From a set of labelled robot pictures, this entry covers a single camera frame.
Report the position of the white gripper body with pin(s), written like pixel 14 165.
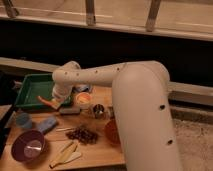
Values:
pixel 61 93

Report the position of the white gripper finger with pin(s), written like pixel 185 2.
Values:
pixel 55 104

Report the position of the red chili pepper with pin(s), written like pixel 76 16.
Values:
pixel 45 102

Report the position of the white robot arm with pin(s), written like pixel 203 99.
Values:
pixel 140 102

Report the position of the white cup with orange inside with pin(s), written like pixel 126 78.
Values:
pixel 83 100

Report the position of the blue plastic cup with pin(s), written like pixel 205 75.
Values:
pixel 23 120

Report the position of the grey rectangular block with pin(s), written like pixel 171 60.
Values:
pixel 69 111

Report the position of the light blue cloth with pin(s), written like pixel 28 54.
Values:
pixel 83 88

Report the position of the blue sponge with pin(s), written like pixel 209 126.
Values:
pixel 46 125

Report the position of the white stick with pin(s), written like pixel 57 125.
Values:
pixel 64 129

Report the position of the green plastic tray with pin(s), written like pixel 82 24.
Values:
pixel 33 87

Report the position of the wooden cutting board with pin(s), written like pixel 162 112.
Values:
pixel 97 155

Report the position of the pile of brown nuts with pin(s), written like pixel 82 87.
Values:
pixel 83 134

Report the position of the purple bowl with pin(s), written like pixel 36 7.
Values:
pixel 28 146

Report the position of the small metal can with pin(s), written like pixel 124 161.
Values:
pixel 111 112

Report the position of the orange bowl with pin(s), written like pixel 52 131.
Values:
pixel 111 132

